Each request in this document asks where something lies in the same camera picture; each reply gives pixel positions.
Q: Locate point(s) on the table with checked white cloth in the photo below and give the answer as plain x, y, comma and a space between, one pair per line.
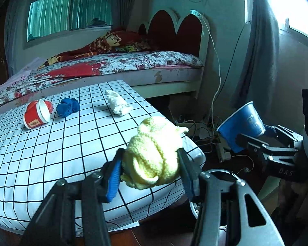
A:
54, 153

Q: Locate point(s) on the bed with red headboard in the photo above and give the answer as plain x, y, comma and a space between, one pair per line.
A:
174, 87

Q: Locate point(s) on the floral bedsheet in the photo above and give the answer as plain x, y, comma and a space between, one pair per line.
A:
133, 61

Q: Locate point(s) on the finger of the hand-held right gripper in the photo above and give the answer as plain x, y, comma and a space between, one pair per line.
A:
274, 130
254, 142

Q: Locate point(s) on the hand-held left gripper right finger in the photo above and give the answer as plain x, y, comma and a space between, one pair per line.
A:
188, 184

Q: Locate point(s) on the red paper cup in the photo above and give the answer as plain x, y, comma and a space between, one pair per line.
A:
34, 115

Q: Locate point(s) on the grey curtain beside door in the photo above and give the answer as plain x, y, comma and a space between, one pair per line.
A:
14, 30

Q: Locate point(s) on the bright window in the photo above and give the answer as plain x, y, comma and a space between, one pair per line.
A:
297, 5

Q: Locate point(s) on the pink cloth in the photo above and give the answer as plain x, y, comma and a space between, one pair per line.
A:
28, 69

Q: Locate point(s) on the blue cloth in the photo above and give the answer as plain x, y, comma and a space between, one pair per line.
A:
66, 107

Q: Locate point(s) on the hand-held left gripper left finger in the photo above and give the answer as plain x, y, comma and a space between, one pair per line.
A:
113, 179

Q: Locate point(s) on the dark clothes on windowsill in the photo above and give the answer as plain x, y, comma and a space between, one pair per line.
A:
96, 22

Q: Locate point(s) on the grey curtain beside headboard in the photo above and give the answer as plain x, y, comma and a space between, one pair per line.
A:
120, 2

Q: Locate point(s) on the window with green curtain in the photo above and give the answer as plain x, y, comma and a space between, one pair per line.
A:
51, 10

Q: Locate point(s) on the red printed blanket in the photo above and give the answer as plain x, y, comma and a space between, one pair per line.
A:
110, 41

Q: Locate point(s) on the white power strip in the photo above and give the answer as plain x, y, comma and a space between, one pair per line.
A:
223, 155

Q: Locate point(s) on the yellow knitted cloth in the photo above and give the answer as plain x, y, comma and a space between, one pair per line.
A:
154, 153

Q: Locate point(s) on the blue embroidered curtain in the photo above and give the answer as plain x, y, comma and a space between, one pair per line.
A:
259, 56

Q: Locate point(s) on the white tissue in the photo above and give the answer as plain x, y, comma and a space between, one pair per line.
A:
116, 102

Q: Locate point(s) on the plain blue paper cup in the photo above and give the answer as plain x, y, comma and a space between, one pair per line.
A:
246, 123

